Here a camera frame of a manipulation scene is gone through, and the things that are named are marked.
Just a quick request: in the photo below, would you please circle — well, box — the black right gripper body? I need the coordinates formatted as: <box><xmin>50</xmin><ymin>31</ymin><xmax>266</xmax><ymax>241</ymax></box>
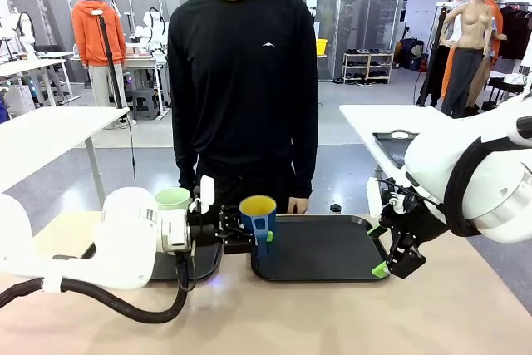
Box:
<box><xmin>380</xmin><ymin>205</ymin><xmax>450</xmax><ymax>244</ymax></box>

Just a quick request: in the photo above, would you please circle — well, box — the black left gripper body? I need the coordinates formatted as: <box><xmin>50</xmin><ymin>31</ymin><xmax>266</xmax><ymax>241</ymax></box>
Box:
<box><xmin>186</xmin><ymin>205</ymin><xmax>224</xmax><ymax>247</ymax></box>

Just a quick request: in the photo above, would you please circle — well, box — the blue cup with yellow inside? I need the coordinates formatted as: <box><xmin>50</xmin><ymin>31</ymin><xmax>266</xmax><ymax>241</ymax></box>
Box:
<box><xmin>238</xmin><ymin>195</ymin><xmax>278</xmax><ymax>269</ymax></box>

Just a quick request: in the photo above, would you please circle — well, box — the light green plastic cup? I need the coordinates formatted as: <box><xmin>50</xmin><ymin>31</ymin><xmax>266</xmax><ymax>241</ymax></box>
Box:
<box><xmin>154</xmin><ymin>187</ymin><xmax>192</xmax><ymax>213</ymax></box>

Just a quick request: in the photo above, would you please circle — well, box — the person's right forearm black sleeve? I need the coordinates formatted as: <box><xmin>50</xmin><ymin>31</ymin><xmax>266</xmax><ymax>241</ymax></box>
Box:
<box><xmin>172</xmin><ymin>130</ymin><xmax>200</xmax><ymax>196</ymax></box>

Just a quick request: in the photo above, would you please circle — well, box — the person's left forearm black sleeve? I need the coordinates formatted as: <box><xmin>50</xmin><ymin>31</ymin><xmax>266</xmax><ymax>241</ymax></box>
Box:
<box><xmin>288</xmin><ymin>130</ymin><xmax>319</xmax><ymax>200</ymax></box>

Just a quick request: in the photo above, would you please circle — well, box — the person's left hand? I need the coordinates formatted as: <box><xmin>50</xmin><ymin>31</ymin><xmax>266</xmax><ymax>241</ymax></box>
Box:
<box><xmin>287</xmin><ymin>195</ymin><xmax>311</xmax><ymax>214</ymax></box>

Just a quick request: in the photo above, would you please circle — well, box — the black plastic serving tray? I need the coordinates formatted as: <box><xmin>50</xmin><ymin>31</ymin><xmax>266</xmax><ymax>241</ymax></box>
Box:
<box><xmin>81</xmin><ymin>241</ymin><xmax>224</xmax><ymax>281</ymax></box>
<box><xmin>250</xmin><ymin>214</ymin><xmax>392</xmax><ymax>284</ymax></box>

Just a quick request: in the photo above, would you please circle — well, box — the white table with grey leg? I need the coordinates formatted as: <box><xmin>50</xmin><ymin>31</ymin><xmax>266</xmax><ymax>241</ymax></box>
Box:
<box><xmin>0</xmin><ymin>105</ymin><xmax>131</xmax><ymax>211</ymax></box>
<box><xmin>338</xmin><ymin>103</ymin><xmax>462</xmax><ymax>219</ymax></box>

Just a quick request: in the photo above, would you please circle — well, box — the grey step stool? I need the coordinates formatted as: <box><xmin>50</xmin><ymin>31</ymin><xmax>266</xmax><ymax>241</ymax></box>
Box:
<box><xmin>131</xmin><ymin>88</ymin><xmax>161</xmax><ymax>121</ymax></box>

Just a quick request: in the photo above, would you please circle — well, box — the person's torso in black shirt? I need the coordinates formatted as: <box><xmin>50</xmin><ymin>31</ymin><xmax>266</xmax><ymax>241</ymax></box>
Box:
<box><xmin>167</xmin><ymin>0</ymin><xmax>320</xmax><ymax>214</ymax></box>

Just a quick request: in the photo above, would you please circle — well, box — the white workbench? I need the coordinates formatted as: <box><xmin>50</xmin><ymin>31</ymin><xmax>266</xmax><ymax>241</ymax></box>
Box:
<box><xmin>123</xmin><ymin>53</ymin><xmax>170</xmax><ymax>119</ymax></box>

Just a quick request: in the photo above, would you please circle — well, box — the dark blue bag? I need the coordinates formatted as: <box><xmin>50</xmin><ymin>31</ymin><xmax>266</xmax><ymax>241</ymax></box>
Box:
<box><xmin>394</xmin><ymin>37</ymin><xmax>429</xmax><ymax>72</ymax></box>

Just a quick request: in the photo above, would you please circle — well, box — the wooden shoe rack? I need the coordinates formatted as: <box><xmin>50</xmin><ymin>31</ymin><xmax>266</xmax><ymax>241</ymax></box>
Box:
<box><xmin>341</xmin><ymin>47</ymin><xmax>395</xmax><ymax>86</ymax></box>

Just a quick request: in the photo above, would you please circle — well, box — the black tripod pole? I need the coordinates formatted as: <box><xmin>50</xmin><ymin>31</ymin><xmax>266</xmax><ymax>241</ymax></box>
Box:
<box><xmin>90</xmin><ymin>8</ymin><xmax>126</xmax><ymax>110</ymax></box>

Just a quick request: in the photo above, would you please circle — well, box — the beige mannequin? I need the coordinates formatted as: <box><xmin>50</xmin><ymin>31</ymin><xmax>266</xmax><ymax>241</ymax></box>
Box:
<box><xmin>440</xmin><ymin>0</ymin><xmax>495</xmax><ymax>119</ymax></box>

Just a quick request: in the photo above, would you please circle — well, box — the rack of dark clothes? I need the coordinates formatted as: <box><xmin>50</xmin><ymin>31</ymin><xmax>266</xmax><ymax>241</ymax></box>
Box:
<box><xmin>496</xmin><ymin>3</ymin><xmax>532</xmax><ymax>61</ymax></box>

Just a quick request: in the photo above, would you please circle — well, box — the person in orange hoodie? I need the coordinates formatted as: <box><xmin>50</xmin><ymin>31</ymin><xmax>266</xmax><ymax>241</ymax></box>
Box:
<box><xmin>71</xmin><ymin>0</ymin><xmax>127</xmax><ymax>107</ymax></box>

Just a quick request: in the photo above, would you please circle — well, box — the white lab desk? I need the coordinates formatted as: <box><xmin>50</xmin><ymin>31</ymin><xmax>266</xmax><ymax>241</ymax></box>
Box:
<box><xmin>0</xmin><ymin>57</ymin><xmax>82</xmax><ymax>109</ymax></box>

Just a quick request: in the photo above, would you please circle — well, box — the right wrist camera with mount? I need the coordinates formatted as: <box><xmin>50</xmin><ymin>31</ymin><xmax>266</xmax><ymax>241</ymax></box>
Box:
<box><xmin>376</xmin><ymin>178</ymin><xmax>419</xmax><ymax>213</ymax></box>

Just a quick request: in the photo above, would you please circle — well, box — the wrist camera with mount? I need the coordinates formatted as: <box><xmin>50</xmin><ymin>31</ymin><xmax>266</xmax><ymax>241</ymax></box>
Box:
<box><xmin>189</xmin><ymin>175</ymin><xmax>216</xmax><ymax>214</ymax></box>
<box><xmin>376</xmin><ymin>178</ymin><xmax>419</xmax><ymax>213</ymax></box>

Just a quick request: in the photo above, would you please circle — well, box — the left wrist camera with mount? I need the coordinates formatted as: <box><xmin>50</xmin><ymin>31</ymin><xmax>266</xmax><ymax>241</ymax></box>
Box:
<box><xmin>189</xmin><ymin>175</ymin><xmax>216</xmax><ymax>214</ymax></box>

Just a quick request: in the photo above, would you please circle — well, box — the black tray with handles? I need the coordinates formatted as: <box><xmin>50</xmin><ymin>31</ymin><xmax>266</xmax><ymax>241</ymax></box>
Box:
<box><xmin>372</xmin><ymin>129</ymin><xmax>420</xmax><ymax>170</ymax></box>

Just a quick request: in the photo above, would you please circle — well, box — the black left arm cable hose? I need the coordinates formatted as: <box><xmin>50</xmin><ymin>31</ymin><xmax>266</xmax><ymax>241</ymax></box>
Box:
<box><xmin>0</xmin><ymin>242</ymin><xmax>199</xmax><ymax>325</ymax></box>

